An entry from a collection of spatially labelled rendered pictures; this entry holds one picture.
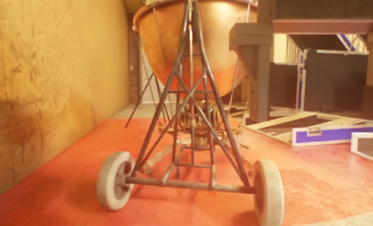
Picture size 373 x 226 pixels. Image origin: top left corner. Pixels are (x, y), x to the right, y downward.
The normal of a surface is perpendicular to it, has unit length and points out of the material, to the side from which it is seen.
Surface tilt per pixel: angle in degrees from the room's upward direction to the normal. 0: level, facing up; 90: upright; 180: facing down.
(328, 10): 90
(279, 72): 90
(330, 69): 90
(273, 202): 79
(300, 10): 90
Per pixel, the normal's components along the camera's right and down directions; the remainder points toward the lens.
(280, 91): 0.17, 0.09
